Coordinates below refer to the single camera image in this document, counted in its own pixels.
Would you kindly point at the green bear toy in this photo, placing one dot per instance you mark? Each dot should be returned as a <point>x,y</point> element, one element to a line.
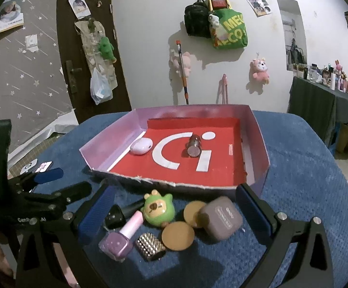
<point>159,208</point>

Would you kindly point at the table with dark cloth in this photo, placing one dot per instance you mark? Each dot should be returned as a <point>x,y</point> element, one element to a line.
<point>311,105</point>

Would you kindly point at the orange oval stone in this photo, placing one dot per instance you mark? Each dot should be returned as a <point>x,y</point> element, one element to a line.
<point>193,213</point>

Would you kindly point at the pink pig plush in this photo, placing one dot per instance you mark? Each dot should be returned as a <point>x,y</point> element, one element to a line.
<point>186,64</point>

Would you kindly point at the clear plastic bag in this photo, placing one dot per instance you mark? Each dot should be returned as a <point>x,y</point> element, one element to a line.
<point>100,88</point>

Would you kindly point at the wall photo print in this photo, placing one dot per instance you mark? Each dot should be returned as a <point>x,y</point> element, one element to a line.
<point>257,3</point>

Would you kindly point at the white wall sticker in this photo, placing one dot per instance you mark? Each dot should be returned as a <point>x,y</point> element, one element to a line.
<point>31,42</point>

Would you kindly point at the pink hanging clip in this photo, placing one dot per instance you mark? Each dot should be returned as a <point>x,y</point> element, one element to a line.
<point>223,88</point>

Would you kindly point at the round wooden disc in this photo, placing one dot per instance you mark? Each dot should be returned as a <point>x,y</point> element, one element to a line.
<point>178,236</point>

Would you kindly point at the white card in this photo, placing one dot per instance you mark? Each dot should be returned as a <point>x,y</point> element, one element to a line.
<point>28,167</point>

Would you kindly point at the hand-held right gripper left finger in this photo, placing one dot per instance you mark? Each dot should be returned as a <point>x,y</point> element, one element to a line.
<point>97,213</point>

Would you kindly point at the silver studded cylinder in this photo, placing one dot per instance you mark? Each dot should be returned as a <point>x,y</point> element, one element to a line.
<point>150,247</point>

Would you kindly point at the pink card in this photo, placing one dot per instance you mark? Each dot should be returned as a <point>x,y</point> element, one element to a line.
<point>44,166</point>

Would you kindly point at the black nail polish bottle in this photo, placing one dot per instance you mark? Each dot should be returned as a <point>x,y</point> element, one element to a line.
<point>114,216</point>

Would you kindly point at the wall poster on wallpaper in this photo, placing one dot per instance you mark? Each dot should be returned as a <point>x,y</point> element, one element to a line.
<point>10,15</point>

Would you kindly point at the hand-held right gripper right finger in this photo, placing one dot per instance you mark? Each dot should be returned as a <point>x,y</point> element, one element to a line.
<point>253,213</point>

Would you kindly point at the pink bear plush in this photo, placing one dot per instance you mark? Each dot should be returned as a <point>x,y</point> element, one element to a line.
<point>260,70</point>

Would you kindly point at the wall mirror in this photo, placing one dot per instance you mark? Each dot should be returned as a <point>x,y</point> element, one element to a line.
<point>292,33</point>

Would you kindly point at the yellow bag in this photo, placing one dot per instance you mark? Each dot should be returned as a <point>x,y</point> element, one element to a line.
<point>344,138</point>

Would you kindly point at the green tote bag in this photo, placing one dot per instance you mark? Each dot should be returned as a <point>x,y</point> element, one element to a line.
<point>230,31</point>

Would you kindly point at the beige hanging organizer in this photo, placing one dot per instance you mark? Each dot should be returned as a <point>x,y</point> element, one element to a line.
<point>91,46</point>

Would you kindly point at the speckled brown stone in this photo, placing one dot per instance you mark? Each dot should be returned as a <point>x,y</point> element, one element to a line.
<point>194,147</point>

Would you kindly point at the white earbud case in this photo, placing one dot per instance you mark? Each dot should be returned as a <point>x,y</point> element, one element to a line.
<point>141,147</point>

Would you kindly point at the orange mop pole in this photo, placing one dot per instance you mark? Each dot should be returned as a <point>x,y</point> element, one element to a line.
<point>183,75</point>

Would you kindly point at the green plush toy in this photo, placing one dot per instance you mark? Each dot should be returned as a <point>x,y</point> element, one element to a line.
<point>106,48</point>

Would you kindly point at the dark brown door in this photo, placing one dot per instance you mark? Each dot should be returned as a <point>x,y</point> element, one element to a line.
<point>72,45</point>

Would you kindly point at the black backpack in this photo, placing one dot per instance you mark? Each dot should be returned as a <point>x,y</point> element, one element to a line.
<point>196,18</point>

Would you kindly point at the row of cosmetics bottles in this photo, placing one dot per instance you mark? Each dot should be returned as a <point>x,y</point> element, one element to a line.
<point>332,76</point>

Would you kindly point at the purple nail polish bottle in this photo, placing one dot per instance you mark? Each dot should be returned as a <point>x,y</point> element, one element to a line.
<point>115,243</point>

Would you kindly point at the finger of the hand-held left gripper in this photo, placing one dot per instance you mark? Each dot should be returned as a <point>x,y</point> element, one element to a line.
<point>72,193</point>
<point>49,175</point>

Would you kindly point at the grey rectangular soap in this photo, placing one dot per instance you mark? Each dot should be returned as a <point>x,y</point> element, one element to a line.
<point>221,219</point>

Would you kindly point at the door poster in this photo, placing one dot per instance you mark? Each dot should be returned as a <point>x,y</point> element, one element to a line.
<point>79,6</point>

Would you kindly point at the small white plush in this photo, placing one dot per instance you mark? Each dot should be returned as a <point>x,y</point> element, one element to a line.
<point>214,20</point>

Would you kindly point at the pink and red cardboard box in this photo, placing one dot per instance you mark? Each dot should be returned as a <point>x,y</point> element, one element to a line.
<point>221,162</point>

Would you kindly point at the blue blanket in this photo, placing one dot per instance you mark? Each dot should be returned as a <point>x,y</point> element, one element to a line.
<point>296,186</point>

